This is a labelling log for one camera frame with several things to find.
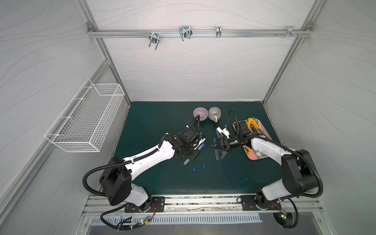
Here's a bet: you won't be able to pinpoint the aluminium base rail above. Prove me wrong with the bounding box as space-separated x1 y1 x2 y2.
82 193 324 216

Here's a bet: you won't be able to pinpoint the white wire basket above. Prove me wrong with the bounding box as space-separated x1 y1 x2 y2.
44 78 125 153

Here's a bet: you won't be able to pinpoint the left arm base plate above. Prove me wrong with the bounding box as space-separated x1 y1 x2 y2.
124 196 165 213

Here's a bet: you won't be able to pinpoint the test tube six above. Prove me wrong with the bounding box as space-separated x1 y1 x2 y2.
214 150 219 161

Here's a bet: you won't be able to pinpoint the aluminium cross bar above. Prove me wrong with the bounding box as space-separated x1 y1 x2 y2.
88 28 313 38

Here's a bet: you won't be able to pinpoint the metal clamp two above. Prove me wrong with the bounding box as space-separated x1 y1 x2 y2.
179 26 193 41

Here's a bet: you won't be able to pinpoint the metal clamp three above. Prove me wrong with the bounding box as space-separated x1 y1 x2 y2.
216 26 222 38

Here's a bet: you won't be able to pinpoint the checked cloth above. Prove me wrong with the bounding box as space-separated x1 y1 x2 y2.
236 118 271 159

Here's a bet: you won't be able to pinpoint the grey ribbed mug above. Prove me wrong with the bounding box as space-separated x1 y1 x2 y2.
208 106 221 123

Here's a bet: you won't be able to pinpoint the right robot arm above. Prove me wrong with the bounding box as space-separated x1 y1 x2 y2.
211 120 324 208

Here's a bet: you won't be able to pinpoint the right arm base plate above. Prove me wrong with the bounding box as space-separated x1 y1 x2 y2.
236 193 282 211

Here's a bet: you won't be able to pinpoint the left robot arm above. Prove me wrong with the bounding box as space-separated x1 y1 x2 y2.
82 127 206 208

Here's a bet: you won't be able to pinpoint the metal clamp one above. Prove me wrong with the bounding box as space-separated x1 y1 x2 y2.
148 32 161 50

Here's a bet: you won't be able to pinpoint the metal clamp four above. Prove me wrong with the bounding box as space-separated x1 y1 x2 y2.
276 26 302 38

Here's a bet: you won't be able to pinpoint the yellow tongs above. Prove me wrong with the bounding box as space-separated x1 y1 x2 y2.
247 117 260 131

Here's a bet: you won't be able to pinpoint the green table mat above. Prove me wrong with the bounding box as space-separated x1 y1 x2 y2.
115 102 281 194

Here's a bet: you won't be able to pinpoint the purple bowl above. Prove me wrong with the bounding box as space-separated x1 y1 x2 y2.
193 107 209 121

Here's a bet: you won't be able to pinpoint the pink tray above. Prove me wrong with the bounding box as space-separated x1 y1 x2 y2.
232 119 272 161

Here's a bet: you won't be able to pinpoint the test tube three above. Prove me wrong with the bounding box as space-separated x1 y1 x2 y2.
197 143 205 150

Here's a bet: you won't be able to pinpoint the test tube ten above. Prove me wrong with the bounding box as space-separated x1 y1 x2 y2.
221 151 228 159

